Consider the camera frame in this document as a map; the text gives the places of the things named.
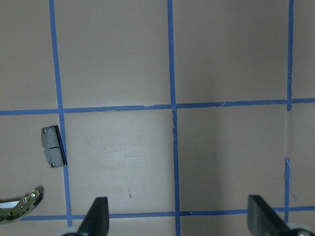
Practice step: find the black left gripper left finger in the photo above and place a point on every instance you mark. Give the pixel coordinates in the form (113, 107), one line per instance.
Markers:
(96, 222)

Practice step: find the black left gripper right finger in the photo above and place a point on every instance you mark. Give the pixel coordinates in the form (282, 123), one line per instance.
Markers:
(263, 221)

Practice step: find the dark grey brake pad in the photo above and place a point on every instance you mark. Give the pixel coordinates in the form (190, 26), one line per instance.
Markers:
(53, 147)

